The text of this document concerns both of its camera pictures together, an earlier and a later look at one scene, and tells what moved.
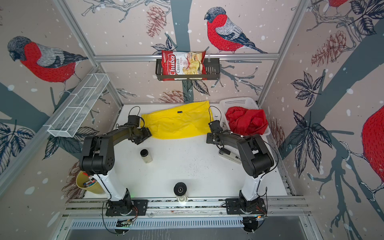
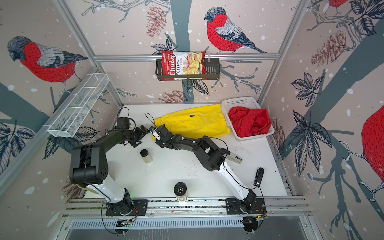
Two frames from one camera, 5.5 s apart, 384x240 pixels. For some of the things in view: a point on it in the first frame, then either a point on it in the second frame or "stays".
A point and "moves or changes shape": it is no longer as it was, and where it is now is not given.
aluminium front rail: (287, 206) stays
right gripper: (208, 138) -> (159, 144)
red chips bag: (183, 63) stays
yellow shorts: (191, 119) moves or changes shape
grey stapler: (227, 154) stays
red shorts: (248, 122) stays
